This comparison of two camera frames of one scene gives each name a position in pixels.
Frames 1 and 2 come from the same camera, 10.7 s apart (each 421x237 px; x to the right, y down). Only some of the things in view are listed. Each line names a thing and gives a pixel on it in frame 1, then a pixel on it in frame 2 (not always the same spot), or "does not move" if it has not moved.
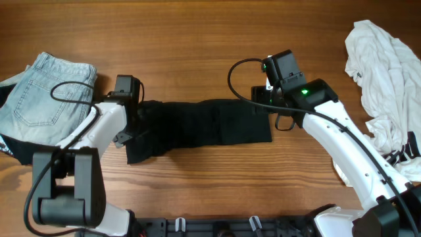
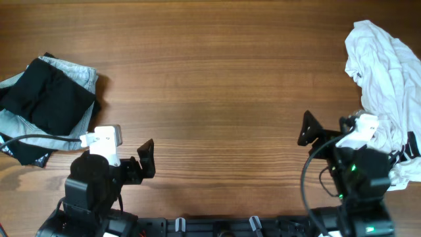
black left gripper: [123, 137] -> [137, 173]
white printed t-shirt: [389, 75] does not move
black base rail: [214, 227] does not move
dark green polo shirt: [162, 126] -> [49, 97]
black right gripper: [258, 93] -> [316, 131]
